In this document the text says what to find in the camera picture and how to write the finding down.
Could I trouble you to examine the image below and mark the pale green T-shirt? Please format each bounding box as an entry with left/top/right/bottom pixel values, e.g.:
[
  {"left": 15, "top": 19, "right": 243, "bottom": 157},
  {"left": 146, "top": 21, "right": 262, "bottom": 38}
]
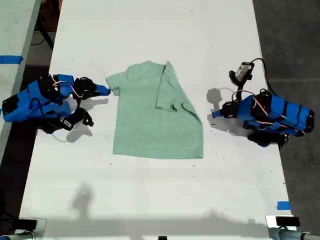
[{"left": 105, "top": 59, "right": 204, "bottom": 160}]

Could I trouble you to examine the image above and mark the black table leg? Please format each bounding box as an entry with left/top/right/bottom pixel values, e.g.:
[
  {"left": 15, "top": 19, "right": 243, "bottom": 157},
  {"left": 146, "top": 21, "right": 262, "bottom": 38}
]
[{"left": 34, "top": 14, "right": 55, "bottom": 50}]

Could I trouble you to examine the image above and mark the long blue tape strip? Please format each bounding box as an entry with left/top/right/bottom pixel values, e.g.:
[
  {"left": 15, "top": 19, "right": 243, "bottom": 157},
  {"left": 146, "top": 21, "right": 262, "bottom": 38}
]
[{"left": 0, "top": 55, "right": 24, "bottom": 65}]

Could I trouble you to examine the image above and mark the white side table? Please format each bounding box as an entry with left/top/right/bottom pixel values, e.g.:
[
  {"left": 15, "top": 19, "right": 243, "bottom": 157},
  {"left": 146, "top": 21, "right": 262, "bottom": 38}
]
[{"left": 0, "top": 0, "right": 42, "bottom": 161}]

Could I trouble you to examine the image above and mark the short blue tape strip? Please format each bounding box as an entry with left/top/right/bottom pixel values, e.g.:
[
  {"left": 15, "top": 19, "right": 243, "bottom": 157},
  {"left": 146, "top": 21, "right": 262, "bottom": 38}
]
[{"left": 276, "top": 201, "right": 292, "bottom": 211}]

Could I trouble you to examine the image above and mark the shiny metal plate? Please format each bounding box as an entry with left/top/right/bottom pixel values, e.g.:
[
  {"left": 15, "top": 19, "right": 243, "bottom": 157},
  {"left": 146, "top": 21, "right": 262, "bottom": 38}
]
[
  {"left": 18, "top": 217, "right": 48, "bottom": 235},
  {"left": 265, "top": 214, "right": 297, "bottom": 232}
]

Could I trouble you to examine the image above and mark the small black box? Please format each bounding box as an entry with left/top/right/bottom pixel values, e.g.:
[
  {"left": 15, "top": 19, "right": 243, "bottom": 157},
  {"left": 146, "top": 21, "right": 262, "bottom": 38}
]
[
  {"left": 275, "top": 216, "right": 301, "bottom": 227},
  {"left": 18, "top": 219, "right": 38, "bottom": 230}
]

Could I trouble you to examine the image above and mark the grey metal pipe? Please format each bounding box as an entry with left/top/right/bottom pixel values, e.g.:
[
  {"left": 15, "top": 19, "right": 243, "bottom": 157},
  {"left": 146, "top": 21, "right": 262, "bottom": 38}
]
[
  {"left": 269, "top": 228, "right": 320, "bottom": 240},
  {"left": 0, "top": 231, "right": 36, "bottom": 240}
]

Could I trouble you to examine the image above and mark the white camera cable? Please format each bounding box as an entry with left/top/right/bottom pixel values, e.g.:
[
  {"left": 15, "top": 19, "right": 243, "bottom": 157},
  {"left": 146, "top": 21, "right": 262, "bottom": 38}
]
[
  {"left": 49, "top": 131, "right": 76, "bottom": 144},
  {"left": 216, "top": 86, "right": 237, "bottom": 95}
]

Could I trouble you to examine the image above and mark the black camera box white label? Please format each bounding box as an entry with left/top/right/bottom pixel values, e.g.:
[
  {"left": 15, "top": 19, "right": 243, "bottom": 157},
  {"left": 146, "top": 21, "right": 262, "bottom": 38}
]
[{"left": 228, "top": 61, "right": 256, "bottom": 86}]

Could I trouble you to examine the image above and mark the black camera cable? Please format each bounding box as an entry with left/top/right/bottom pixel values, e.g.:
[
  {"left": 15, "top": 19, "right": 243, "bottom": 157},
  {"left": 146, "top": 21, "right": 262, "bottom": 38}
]
[{"left": 249, "top": 57, "right": 276, "bottom": 95}]

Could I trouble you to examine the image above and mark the thin black floor cable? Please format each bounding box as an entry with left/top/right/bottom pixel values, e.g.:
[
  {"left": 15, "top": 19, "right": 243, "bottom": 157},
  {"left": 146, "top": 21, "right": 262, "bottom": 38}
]
[{"left": 29, "top": 29, "right": 47, "bottom": 47}]

